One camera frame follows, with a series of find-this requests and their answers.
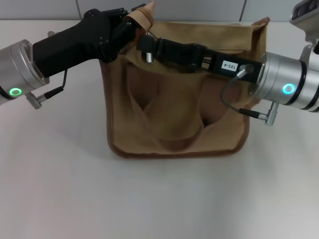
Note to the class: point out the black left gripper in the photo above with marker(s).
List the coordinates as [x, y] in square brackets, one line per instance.
[74, 42]

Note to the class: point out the khaki canvas food bag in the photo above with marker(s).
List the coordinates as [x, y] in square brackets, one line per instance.
[174, 112]

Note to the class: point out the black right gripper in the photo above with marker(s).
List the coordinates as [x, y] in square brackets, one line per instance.
[214, 64]

